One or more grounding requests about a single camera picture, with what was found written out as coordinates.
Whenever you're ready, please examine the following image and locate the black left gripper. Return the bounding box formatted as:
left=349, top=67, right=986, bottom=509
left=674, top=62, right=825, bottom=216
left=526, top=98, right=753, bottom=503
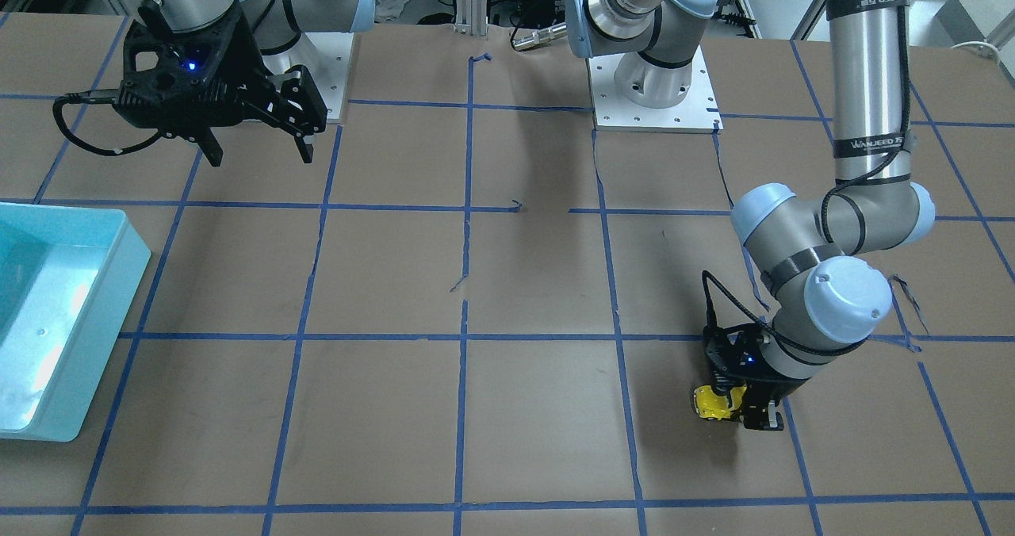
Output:
left=704, top=324, right=805, bottom=431

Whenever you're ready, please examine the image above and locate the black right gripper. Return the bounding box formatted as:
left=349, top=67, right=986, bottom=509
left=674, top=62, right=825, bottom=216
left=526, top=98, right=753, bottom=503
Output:
left=113, top=1, right=327, bottom=168

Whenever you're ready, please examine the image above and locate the yellow toy beetle car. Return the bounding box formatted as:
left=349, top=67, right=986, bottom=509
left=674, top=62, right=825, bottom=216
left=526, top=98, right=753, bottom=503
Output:
left=692, top=385, right=747, bottom=423

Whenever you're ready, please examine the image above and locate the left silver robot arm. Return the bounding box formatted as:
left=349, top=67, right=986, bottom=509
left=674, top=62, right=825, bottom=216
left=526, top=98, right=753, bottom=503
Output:
left=565, top=0, right=936, bottom=431

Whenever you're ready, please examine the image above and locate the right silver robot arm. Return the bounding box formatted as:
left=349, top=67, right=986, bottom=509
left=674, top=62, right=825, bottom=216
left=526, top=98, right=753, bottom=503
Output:
left=108, top=0, right=376, bottom=168

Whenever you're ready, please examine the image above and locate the turquoise plastic storage bin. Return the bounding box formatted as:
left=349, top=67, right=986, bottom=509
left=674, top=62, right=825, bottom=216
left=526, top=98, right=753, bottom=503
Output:
left=1, top=203, right=151, bottom=442

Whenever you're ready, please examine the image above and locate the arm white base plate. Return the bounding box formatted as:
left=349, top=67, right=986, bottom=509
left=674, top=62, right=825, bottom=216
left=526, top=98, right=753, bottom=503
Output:
left=263, top=34, right=355, bottom=124
left=587, top=48, right=724, bottom=134

